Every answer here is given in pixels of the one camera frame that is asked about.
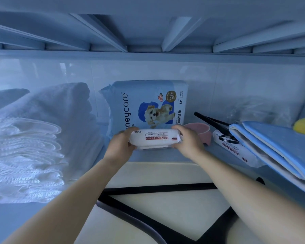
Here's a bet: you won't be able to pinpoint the clear plastic bag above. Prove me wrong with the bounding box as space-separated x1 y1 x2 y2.
225 96 296 128

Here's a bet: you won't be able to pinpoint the person's right hand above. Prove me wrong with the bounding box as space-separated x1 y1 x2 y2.
171 125 207 159

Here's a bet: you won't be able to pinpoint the blue pet pad package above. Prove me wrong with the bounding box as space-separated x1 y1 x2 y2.
99 80 189 140

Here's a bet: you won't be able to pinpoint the stack of white folded cloths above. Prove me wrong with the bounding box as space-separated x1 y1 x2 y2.
0 117 69 204

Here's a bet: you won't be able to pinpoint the pink pet bowl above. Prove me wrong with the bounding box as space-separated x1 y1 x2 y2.
184 123 212 145

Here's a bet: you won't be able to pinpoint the cream garment with black straps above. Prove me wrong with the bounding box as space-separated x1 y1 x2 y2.
74 161 266 244

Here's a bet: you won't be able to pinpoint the folded blue absorbent pads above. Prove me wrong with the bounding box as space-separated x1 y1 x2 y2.
229 121 305 195

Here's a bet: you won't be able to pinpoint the white wet wipes pack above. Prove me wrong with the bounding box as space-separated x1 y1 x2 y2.
128 128 183 150
213 129 264 168

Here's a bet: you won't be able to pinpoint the white slatted metal shelf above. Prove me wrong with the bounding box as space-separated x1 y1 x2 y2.
0 0 305 58

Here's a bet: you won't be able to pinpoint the grey folded towel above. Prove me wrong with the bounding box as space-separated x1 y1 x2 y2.
0 88 30 116

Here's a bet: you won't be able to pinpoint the person's left hand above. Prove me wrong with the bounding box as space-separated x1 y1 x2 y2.
104 128 140 164

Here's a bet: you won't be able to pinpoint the person's right forearm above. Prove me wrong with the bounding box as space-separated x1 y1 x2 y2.
186 150 305 244

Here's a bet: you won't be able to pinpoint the fluffy white folded towel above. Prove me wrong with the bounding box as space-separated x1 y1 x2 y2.
0 82 105 182

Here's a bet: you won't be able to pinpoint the black scissors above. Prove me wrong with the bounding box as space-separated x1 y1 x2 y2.
193 112 239 145

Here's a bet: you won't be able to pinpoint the person's left forearm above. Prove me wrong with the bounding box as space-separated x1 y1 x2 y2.
3 156 129 244

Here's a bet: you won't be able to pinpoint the yellow curved plastic toy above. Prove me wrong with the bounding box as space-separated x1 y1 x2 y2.
292 117 305 135

